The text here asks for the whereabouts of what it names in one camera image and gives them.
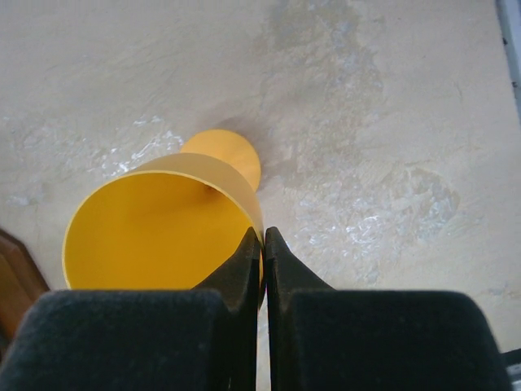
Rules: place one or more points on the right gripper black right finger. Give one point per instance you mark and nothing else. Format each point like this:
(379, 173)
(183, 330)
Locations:
(321, 338)

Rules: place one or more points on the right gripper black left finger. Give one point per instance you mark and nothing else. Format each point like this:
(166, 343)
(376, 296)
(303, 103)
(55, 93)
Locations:
(203, 338)

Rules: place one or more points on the gold wire wine glass rack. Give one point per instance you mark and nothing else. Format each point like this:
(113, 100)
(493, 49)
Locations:
(22, 283)

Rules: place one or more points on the yellow plastic wine glass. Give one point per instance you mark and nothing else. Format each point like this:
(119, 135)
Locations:
(169, 223)

